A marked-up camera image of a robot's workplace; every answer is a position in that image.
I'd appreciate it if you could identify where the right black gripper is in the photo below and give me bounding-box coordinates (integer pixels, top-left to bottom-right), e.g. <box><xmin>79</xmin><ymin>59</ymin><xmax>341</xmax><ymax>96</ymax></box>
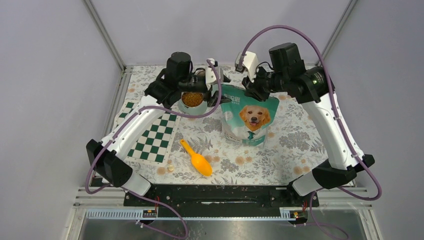
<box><xmin>241</xmin><ymin>63</ymin><xmax>288</xmax><ymax>102</ymax></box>

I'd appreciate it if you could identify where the teal dog food bag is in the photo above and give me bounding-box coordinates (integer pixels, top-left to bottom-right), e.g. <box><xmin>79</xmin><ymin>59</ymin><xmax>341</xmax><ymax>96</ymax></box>
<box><xmin>220</xmin><ymin>84</ymin><xmax>280</xmax><ymax>147</ymax></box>

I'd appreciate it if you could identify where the yellow plastic scoop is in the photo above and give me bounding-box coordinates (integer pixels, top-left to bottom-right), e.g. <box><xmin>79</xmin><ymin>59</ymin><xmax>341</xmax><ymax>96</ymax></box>
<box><xmin>180</xmin><ymin>139</ymin><xmax>213</xmax><ymax>177</ymax></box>

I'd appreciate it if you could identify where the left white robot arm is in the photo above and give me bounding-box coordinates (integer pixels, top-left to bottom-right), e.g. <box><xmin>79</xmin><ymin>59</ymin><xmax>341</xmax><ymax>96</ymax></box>
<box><xmin>85</xmin><ymin>52</ymin><xmax>223</xmax><ymax>206</ymax></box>

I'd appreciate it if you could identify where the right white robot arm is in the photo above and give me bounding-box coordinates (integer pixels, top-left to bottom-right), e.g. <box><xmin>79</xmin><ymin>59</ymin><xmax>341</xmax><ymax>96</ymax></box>
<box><xmin>235</xmin><ymin>42</ymin><xmax>375</xmax><ymax>206</ymax></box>

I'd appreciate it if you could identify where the teal double pet bowl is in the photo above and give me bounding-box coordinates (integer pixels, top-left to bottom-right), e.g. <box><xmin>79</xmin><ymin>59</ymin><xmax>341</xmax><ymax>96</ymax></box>
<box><xmin>177</xmin><ymin>92</ymin><xmax>208</xmax><ymax>116</ymax></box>

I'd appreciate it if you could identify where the floral tablecloth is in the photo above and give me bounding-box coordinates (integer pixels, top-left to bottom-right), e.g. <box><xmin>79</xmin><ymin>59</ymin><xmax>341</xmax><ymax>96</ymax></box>
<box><xmin>131</xmin><ymin>93</ymin><xmax>327</xmax><ymax>185</ymax></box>

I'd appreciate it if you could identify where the green white checkered mat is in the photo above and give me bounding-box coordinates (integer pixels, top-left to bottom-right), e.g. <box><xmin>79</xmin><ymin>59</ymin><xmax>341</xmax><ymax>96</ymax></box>
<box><xmin>125</xmin><ymin>112</ymin><xmax>181</xmax><ymax>168</ymax></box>

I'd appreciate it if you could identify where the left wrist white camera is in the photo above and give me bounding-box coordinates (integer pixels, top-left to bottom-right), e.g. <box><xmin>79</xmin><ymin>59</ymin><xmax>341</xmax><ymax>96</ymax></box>
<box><xmin>205</xmin><ymin>58</ymin><xmax>222</xmax><ymax>91</ymax></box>

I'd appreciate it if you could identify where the wrist white camera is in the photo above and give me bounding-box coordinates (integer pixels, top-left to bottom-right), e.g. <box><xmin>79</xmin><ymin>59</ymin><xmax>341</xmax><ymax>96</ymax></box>
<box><xmin>234</xmin><ymin>51</ymin><xmax>259</xmax><ymax>83</ymax></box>
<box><xmin>205</xmin><ymin>58</ymin><xmax>222</xmax><ymax>91</ymax></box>

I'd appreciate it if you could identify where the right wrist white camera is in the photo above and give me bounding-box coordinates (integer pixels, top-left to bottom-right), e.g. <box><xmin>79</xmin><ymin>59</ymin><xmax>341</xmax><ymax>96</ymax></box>
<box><xmin>234</xmin><ymin>51</ymin><xmax>259</xmax><ymax>83</ymax></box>

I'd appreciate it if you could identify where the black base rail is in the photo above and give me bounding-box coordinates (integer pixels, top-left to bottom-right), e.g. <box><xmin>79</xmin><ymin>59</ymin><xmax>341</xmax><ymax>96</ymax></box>
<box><xmin>123</xmin><ymin>183</ymin><xmax>321</xmax><ymax>219</ymax></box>

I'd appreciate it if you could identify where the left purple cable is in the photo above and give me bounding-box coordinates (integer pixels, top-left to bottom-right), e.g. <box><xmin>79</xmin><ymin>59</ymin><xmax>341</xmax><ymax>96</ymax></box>
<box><xmin>84</xmin><ymin>58</ymin><xmax>223</xmax><ymax>240</ymax></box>

